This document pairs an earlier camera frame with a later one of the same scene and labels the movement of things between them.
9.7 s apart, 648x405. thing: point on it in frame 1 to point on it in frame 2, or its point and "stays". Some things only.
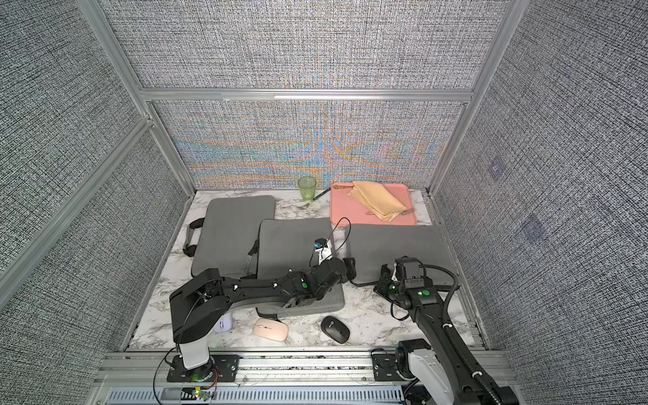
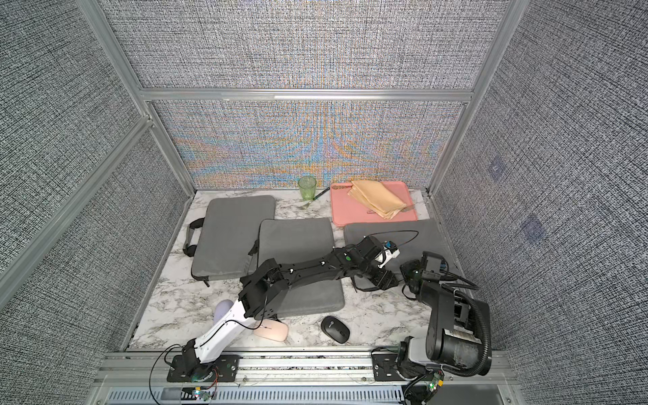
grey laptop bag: x=370 y=246 stays
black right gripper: x=381 y=285 to x=407 y=266
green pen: x=322 y=193 stays
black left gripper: x=351 y=270 to x=386 y=280
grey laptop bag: x=288 y=244 stays
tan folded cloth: x=377 y=198 stays
